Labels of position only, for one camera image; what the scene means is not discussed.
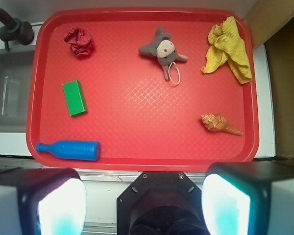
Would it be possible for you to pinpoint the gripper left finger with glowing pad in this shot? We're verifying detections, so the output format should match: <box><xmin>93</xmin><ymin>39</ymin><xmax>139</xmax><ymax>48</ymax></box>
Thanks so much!
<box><xmin>0</xmin><ymin>168</ymin><xmax>87</xmax><ymax>235</ymax></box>

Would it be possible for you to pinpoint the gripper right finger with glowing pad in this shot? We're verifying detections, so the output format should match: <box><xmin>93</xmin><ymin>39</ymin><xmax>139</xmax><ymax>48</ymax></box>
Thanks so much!
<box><xmin>201</xmin><ymin>162</ymin><xmax>294</xmax><ymax>235</ymax></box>

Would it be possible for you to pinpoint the blue plastic bottle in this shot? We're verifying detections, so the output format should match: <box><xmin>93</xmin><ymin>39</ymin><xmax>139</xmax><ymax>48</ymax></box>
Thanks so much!
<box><xmin>35</xmin><ymin>140</ymin><xmax>101</xmax><ymax>161</ymax></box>

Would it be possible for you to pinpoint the orange spiral seashell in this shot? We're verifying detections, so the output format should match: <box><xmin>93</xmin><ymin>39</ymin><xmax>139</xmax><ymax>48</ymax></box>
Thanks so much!
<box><xmin>200</xmin><ymin>113</ymin><xmax>243</xmax><ymax>136</ymax></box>

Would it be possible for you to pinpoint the grey sink basin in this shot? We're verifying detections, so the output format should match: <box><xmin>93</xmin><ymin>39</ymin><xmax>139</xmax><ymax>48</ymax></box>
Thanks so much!
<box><xmin>0</xmin><ymin>46</ymin><xmax>35</xmax><ymax>133</ymax></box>

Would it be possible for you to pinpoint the green rectangular block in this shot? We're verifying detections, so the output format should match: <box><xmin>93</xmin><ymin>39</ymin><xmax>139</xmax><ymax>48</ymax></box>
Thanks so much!
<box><xmin>62</xmin><ymin>80</ymin><xmax>87</xmax><ymax>117</ymax></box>

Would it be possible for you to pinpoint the red plastic tray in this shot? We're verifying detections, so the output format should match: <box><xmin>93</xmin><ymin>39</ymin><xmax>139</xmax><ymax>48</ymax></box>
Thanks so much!
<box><xmin>26</xmin><ymin>8</ymin><xmax>259</xmax><ymax>172</ymax></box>

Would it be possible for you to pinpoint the crumpled yellow cloth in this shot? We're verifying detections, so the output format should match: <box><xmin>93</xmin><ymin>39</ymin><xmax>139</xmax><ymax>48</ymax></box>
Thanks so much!
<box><xmin>201</xmin><ymin>16</ymin><xmax>252</xmax><ymax>85</ymax></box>

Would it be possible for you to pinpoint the crumpled red paper ball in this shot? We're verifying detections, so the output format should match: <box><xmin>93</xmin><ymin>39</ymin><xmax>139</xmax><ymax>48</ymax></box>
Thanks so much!
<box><xmin>64</xmin><ymin>27</ymin><xmax>94</xmax><ymax>57</ymax></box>

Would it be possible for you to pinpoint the grey plush toy animal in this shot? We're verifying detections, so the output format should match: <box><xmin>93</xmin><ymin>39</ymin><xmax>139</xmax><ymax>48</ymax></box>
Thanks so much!
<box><xmin>138</xmin><ymin>26</ymin><xmax>188</xmax><ymax>86</ymax></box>

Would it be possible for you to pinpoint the black faucet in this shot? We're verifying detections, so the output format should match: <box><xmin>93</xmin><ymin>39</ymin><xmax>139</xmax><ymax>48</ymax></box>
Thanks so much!
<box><xmin>0</xmin><ymin>8</ymin><xmax>34</xmax><ymax>51</ymax></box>

